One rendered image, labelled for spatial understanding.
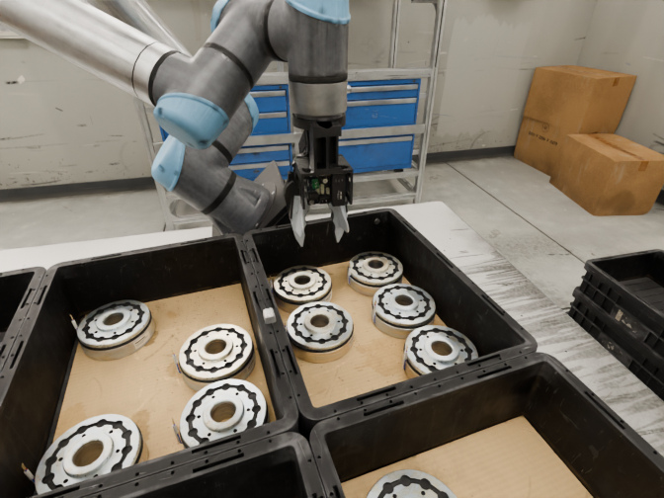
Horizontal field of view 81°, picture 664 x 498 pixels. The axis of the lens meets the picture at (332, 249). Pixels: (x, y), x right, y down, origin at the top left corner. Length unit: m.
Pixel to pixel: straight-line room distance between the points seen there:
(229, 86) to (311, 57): 0.10
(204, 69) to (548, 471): 0.61
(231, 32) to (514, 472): 0.61
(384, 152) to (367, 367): 2.13
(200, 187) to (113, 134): 2.57
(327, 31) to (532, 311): 0.72
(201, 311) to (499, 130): 3.65
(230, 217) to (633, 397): 0.82
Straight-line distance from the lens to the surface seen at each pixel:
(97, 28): 0.60
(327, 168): 0.52
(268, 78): 2.33
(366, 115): 2.51
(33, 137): 3.56
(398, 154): 2.66
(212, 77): 0.52
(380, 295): 0.67
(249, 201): 0.87
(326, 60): 0.50
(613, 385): 0.89
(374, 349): 0.62
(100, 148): 3.45
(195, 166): 0.84
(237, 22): 0.56
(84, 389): 0.66
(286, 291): 0.67
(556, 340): 0.93
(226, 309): 0.70
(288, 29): 0.52
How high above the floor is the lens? 1.28
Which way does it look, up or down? 33 degrees down
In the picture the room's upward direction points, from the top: straight up
